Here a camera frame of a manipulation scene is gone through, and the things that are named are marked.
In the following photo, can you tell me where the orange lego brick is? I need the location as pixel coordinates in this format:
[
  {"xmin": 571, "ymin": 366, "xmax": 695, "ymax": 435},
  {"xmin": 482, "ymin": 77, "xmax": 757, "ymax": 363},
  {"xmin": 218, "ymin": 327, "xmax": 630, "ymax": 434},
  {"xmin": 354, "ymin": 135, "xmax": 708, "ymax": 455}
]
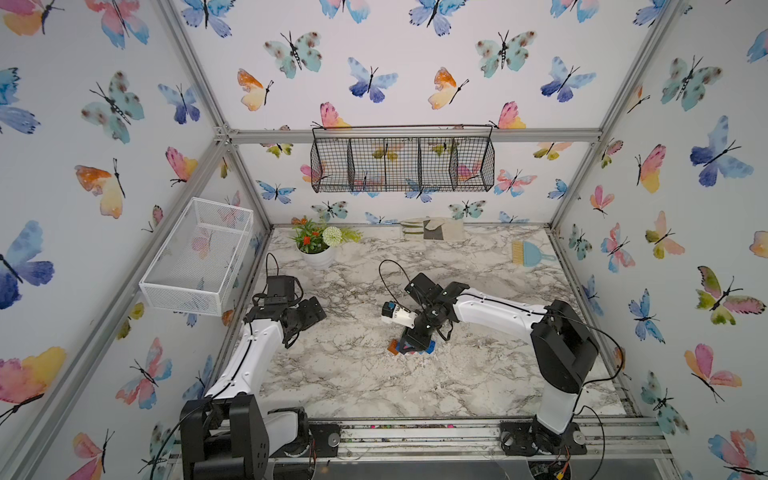
[{"xmin": 387, "ymin": 339, "xmax": 399, "ymax": 355}]

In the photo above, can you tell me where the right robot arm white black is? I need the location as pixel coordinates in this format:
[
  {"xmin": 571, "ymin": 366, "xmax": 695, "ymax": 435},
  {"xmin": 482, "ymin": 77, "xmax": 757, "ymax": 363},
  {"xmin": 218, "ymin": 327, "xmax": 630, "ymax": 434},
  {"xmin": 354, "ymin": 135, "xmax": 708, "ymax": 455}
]
[{"xmin": 381, "ymin": 273, "xmax": 599, "ymax": 457}]

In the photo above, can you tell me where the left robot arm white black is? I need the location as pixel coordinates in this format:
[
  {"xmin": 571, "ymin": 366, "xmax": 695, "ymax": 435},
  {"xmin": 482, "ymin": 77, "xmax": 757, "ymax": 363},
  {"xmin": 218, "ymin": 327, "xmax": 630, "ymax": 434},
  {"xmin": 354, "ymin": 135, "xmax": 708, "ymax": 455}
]
[{"xmin": 177, "ymin": 275, "xmax": 326, "ymax": 479}]

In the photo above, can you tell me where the potted flower plant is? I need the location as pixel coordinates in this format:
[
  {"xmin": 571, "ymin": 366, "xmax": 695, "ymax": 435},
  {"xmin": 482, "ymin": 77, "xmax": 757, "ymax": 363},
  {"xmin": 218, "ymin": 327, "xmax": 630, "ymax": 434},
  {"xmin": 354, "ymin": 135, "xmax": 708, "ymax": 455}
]
[{"xmin": 291, "ymin": 217, "xmax": 363, "ymax": 270}]

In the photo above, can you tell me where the folded beige cloth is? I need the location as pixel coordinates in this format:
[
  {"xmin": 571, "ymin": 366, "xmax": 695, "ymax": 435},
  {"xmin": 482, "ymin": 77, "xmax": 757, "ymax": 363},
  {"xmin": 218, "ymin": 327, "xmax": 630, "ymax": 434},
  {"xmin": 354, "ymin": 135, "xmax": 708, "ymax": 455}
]
[{"xmin": 400, "ymin": 217, "xmax": 465, "ymax": 242}]

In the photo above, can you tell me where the light blue hand brush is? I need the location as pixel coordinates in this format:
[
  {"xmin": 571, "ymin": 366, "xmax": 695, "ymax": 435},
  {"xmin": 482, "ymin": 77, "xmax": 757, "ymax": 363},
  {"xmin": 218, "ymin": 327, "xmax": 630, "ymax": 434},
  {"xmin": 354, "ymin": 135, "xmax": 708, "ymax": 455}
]
[{"xmin": 511, "ymin": 240, "xmax": 558, "ymax": 268}]

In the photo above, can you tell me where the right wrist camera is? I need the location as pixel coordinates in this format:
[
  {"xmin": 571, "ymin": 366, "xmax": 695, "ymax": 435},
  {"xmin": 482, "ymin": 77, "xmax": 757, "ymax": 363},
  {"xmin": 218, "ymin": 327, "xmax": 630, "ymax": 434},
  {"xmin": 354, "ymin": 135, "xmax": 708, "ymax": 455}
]
[{"xmin": 381, "ymin": 301, "xmax": 417, "ymax": 328}]

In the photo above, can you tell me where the white mesh wall basket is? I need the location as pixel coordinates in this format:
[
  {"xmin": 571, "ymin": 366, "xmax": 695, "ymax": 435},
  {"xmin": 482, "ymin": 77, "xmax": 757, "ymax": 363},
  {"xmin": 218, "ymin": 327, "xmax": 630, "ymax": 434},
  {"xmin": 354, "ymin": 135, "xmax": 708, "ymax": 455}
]
[{"xmin": 139, "ymin": 197, "xmax": 254, "ymax": 316}]

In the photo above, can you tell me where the black wire wall basket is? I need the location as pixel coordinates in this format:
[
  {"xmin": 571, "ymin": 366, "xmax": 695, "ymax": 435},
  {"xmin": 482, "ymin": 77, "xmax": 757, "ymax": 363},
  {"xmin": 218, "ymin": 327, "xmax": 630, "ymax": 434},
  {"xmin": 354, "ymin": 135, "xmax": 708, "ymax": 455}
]
[{"xmin": 303, "ymin": 125, "xmax": 496, "ymax": 194}]

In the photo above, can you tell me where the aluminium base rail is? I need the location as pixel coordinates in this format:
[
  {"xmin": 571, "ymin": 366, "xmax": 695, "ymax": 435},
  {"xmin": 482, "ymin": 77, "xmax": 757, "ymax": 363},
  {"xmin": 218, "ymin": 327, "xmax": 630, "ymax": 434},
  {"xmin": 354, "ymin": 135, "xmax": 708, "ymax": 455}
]
[{"xmin": 304, "ymin": 416, "xmax": 672, "ymax": 462}]

